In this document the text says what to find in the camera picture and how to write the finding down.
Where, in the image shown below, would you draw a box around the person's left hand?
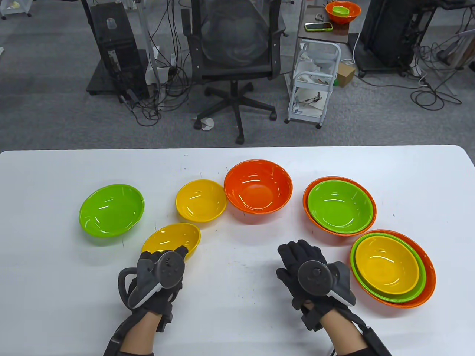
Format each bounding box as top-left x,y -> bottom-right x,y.
128,246 -> 189,332

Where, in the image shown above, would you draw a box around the person's right hand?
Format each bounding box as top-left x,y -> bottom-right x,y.
276,240 -> 357,330

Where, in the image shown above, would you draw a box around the large orange bowl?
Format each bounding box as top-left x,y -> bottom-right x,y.
224,159 -> 293,215
302,176 -> 377,237
325,1 -> 361,24
350,229 -> 437,309

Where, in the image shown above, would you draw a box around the small yellow bowl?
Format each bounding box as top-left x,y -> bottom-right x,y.
355,236 -> 420,295
141,222 -> 201,262
175,179 -> 227,223

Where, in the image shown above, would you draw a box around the medium green bowl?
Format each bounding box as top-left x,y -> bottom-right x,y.
307,180 -> 374,234
350,233 -> 427,304
79,184 -> 145,238

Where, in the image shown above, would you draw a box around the person's right forearm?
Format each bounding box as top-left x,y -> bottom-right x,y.
321,308 -> 370,356

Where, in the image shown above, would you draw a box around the person's left forearm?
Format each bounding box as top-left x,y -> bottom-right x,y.
119,311 -> 162,356

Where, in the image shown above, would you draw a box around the black hand controller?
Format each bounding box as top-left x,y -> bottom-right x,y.
118,251 -> 185,309
298,261 -> 357,307

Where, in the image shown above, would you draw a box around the white rolling cart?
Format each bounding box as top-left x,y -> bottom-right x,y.
284,40 -> 342,129

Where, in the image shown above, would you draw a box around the beige paper sheet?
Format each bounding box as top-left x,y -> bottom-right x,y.
297,89 -> 329,112

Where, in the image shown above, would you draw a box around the cardboard box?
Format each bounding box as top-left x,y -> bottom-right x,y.
336,62 -> 356,88

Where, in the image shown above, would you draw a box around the white crumpled bag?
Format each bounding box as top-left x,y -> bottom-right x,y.
299,50 -> 331,76

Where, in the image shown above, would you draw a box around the black mesh office chair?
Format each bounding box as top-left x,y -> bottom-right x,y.
181,0 -> 288,145

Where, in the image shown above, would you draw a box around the brown side table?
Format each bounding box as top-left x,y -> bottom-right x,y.
295,4 -> 353,45

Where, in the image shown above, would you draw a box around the black wheeled cabinet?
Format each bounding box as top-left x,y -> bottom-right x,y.
358,0 -> 438,78

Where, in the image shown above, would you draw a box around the grey metal stand leg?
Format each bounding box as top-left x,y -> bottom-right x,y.
134,0 -> 164,112

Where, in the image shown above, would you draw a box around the black equipment tower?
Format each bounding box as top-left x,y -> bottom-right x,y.
86,2 -> 151,102

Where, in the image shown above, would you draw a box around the white wheeled rack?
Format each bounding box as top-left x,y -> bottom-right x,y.
0,0 -> 32,20

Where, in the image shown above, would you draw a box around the tangle of black cables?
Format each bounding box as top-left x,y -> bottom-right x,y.
119,0 -> 191,127
410,37 -> 475,111

